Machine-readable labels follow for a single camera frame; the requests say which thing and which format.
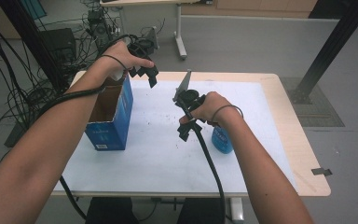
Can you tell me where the light wooden table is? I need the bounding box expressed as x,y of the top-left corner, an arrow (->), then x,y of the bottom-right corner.
50,70 -> 332,224

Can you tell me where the grey tape piece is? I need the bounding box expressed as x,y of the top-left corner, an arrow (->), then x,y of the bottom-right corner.
310,167 -> 334,177

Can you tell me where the blue cardboard box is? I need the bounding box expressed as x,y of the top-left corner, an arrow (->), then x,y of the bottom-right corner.
84,74 -> 135,152

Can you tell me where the black box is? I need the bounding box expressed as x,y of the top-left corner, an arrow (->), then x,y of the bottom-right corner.
39,27 -> 77,63

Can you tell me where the teal panel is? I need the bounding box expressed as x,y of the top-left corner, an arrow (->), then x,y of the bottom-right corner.
20,0 -> 48,21

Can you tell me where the dark floor panel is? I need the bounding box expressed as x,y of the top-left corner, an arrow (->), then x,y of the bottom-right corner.
280,77 -> 346,128

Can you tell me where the black metal stand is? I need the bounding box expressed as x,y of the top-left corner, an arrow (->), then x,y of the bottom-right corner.
288,0 -> 358,105

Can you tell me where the wooden cabinet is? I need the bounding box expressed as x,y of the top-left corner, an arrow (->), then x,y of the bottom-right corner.
181,0 -> 319,19

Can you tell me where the person's right hand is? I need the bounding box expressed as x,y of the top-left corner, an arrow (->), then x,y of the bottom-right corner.
179,91 -> 244,129

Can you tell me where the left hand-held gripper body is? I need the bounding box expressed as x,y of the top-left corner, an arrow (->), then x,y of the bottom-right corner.
127,27 -> 160,61

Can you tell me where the black office chair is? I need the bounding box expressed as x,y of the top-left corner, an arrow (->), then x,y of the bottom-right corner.
85,196 -> 228,224

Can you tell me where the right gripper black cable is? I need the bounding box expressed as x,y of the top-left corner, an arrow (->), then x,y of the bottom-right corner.
192,122 -> 227,224

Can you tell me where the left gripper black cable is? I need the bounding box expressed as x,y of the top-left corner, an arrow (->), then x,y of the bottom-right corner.
36,86 -> 106,221

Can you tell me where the black metal beam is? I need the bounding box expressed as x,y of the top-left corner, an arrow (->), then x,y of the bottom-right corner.
0,0 -> 69,91

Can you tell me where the tangle of black cables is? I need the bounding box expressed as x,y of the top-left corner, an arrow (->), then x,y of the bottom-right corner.
0,0 -> 166,158

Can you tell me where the grey computer device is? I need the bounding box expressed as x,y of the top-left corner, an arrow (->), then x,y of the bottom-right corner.
87,8 -> 114,51

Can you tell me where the white office table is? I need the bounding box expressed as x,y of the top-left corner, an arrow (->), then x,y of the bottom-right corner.
100,0 -> 214,61

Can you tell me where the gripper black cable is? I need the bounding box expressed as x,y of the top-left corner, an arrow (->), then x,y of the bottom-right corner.
36,86 -> 106,221
192,122 -> 227,224

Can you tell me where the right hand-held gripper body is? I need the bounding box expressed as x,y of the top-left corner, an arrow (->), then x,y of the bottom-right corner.
172,69 -> 207,114

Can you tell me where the person's left hand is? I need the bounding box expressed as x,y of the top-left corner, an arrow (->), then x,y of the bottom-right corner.
100,41 -> 156,78

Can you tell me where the black wrist strap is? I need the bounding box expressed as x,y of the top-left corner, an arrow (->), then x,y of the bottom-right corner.
210,104 -> 244,123
100,54 -> 129,71

